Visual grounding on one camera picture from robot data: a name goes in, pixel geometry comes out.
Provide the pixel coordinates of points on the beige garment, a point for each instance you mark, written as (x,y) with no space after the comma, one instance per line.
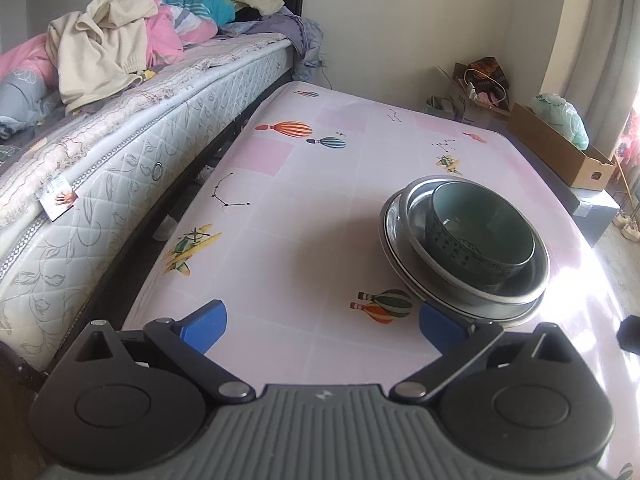
(100,51)

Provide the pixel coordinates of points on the teal white plastic bag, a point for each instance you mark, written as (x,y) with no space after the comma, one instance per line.
(562,116)

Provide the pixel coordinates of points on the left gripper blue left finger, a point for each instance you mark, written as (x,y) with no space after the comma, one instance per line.
(183,344)

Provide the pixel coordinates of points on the white quilted mattress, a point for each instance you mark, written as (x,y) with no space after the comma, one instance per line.
(71,201)

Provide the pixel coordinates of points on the teal ceramic bowl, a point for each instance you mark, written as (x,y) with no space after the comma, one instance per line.
(476,234)

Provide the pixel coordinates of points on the large steel basin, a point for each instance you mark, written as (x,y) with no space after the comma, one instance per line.
(428,286)

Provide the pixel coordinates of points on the green paper bag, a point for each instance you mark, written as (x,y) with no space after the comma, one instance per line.
(441,108)

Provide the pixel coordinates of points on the grey curtain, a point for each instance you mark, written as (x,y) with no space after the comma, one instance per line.
(594,64)

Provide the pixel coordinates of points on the pink patterned tablecloth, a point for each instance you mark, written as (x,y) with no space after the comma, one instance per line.
(285,234)

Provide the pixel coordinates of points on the long brown cardboard box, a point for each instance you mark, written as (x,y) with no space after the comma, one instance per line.
(589,169)

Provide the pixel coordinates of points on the teal pillow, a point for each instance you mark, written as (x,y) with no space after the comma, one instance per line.
(222,12)

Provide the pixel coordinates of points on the small steel bowl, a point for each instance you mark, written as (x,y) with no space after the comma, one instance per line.
(523,288)

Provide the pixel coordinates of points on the purple bedsheet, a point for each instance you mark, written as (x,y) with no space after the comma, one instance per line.
(305,36)

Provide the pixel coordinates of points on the pink striped blanket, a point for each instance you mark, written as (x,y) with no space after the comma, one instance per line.
(29,80)

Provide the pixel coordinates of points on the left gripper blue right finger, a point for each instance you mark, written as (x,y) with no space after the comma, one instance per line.
(463,346)

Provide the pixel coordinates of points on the open cardboard box with clutter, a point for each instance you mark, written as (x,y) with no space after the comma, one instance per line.
(479,92)

